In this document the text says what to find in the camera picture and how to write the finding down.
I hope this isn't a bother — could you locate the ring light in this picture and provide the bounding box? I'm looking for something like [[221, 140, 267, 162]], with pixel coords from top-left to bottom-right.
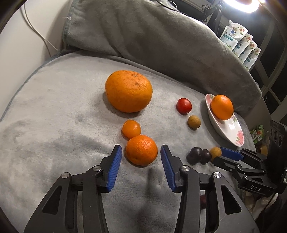
[[223, 0, 265, 14]]

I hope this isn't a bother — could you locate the white floral oval plate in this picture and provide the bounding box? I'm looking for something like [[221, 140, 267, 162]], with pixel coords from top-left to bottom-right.
[[205, 94, 244, 147]]

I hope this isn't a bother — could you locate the dark purple plum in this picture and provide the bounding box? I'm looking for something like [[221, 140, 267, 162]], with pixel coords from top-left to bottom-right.
[[186, 147, 203, 165], [200, 149, 212, 165]]

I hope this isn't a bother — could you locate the brown longan fruit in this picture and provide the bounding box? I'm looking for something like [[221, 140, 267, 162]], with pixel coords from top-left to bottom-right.
[[187, 116, 201, 130], [209, 147, 222, 160]]

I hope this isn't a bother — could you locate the grey blanket covered cushion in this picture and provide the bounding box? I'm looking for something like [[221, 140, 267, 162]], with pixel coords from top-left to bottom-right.
[[63, 1, 262, 116]]

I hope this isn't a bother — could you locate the floral refill pouch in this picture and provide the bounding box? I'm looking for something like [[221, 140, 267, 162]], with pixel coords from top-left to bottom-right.
[[232, 33, 253, 57], [220, 20, 248, 51], [239, 40, 257, 63], [243, 47, 261, 71]]

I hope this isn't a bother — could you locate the red tomato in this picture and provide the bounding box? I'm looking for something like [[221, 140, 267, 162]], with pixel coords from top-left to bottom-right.
[[176, 98, 192, 115]]

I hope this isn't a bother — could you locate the smooth orange on plate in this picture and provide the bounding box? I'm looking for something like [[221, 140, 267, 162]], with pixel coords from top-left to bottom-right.
[[211, 95, 234, 120]]

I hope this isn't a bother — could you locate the black cable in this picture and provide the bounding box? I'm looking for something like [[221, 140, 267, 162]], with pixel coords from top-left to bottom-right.
[[157, 0, 223, 25]]

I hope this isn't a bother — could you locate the tiny orange kumquat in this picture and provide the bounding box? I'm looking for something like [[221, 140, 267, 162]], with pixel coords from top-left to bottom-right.
[[122, 120, 141, 139]]

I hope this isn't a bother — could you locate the green snack package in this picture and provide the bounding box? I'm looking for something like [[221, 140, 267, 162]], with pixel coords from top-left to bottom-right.
[[250, 124, 264, 144]]

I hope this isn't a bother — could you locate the black tripod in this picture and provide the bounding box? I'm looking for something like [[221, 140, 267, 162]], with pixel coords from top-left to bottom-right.
[[200, 1, 224, 37]]

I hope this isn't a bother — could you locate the large speckled orange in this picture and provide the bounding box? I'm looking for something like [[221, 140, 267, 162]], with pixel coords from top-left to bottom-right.
[[105, 70, 153, 113]]

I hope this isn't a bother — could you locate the small orange tangerine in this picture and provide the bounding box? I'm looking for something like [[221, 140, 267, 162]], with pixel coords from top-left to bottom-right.
[[126, 135, 158, 167]]

